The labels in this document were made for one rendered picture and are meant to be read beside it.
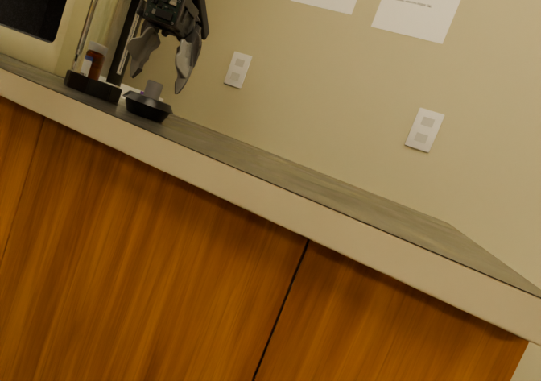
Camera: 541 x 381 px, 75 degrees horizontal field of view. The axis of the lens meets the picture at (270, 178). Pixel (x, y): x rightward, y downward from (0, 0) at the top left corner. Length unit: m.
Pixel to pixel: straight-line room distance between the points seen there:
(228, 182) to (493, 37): 0.94
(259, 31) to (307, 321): 1.02
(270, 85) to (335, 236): 0.88
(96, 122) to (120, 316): 0.27
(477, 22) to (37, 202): 1.12
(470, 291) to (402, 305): 0.07
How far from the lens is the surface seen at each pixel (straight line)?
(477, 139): 1.13
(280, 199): 0.39
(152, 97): 0.68
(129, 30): 0.78
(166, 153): 0.46
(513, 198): 1.14
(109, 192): 0.55
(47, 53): 1.13
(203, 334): 0.50
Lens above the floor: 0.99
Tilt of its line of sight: 6 degrees down
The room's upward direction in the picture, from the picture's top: 21 degrees clockwise
